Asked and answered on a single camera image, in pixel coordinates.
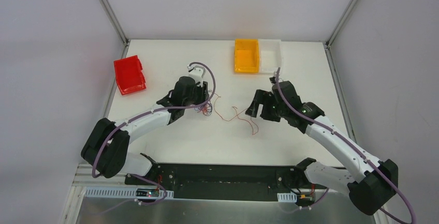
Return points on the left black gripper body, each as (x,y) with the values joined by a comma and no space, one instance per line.
(202,95)

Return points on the left white cable duct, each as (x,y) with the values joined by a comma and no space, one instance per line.
(124,193)

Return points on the red plastic bin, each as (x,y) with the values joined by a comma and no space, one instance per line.
(128,75)

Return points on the aluminium frame rail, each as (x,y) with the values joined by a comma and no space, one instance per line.
(83,177)

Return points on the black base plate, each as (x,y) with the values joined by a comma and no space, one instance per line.
(227,182)

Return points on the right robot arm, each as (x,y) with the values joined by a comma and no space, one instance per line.
(367,180)

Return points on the orange plastic bin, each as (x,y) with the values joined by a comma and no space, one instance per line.
(246,56)

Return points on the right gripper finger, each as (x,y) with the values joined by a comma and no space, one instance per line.
(269,111)
(258,99)

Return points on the right white cable duct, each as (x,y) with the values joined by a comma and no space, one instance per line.
(287,197)

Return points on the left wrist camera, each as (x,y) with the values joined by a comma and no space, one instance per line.
(197,73)

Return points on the white plastic bin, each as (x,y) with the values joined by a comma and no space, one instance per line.
(270,55)

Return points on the white cable duct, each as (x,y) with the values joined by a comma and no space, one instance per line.
(124,193)
(287,197)

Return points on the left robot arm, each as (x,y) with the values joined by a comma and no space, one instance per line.
(107,146)

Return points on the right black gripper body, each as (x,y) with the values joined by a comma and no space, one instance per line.
(266,104)

